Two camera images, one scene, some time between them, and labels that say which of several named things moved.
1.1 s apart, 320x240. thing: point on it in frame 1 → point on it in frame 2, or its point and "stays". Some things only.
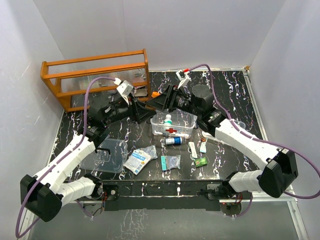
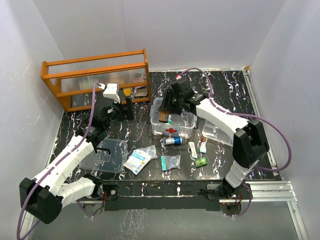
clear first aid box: [175, 122] stays
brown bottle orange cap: [155, 94] → [164, 115]
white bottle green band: [168, 120] stays
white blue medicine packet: [137, 161] stays
